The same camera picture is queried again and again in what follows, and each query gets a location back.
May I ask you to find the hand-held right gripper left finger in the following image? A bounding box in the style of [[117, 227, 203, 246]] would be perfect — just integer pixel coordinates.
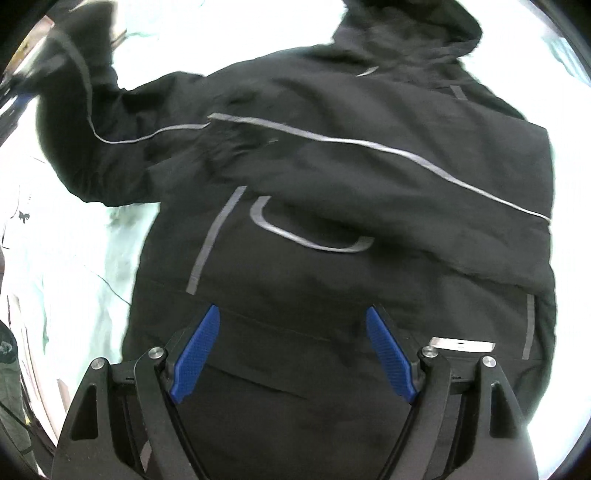
[[51, 304, 222, 480]]

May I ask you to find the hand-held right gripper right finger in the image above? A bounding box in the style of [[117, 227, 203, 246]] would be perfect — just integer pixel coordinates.
[[365, 304, 541, 480]]

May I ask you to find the black jacket with grey stripes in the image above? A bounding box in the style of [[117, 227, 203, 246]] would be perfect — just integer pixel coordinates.
[[34, 0, 557, 480]]

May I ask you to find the person's dark green clothing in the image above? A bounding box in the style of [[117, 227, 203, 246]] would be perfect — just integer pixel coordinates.
[[0, 318, 35, 472]]

